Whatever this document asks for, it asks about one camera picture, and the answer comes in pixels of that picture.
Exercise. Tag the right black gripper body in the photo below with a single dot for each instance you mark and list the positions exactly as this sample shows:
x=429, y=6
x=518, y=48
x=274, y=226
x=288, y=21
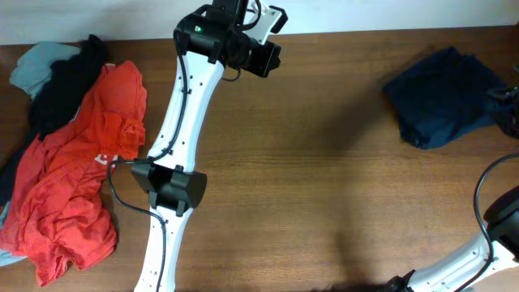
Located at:
x=514, y=116

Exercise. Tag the navy blue shorts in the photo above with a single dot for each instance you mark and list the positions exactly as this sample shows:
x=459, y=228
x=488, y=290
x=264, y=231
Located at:
x=442, y=97

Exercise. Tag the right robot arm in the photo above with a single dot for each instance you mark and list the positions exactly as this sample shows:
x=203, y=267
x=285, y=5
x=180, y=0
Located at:
x=493, y=249

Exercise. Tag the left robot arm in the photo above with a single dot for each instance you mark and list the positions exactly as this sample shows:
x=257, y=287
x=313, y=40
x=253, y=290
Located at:
x=168, y=174

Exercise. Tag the black garment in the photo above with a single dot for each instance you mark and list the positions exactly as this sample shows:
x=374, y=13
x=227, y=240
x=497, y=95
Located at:
x=57, y=102

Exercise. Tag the light grey garment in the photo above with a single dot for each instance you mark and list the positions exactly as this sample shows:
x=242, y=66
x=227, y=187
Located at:
x=31, y=73

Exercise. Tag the red t-shirt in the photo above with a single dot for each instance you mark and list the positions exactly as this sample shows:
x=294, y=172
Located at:
x=56, y=217

